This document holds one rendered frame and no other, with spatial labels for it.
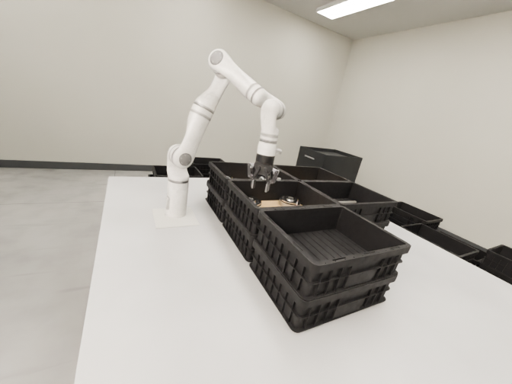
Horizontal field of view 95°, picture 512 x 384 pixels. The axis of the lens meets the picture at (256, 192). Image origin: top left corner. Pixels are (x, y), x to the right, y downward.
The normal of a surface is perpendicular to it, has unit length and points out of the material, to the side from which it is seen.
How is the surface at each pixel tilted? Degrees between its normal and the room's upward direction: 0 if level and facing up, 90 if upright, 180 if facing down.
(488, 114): 90
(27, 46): 90
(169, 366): 0
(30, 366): 0
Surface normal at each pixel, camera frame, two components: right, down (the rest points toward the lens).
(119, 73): 0.45, 0.37
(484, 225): -0.88, 0.01
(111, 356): 0.17, -0.93
